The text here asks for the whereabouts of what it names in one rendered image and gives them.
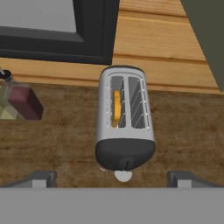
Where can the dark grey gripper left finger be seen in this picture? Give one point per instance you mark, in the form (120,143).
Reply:
(43,178)

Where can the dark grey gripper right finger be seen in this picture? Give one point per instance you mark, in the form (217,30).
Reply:
(180,178)

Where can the white toaster lever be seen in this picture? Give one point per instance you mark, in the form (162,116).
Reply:
(123,176)

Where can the silver and black toaster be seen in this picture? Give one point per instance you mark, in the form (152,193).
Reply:
(125,116)

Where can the orange bread slice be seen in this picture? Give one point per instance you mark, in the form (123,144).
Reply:
(116,108)

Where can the dark red box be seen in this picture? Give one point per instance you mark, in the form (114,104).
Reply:
(25,102)

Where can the clear glass bottle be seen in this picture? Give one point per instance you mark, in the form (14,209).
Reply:
(6,99)

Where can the dark grey cupboard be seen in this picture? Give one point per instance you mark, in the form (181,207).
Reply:
(207,38)

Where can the dark framed window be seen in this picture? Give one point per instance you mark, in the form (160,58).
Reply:
(55,29)

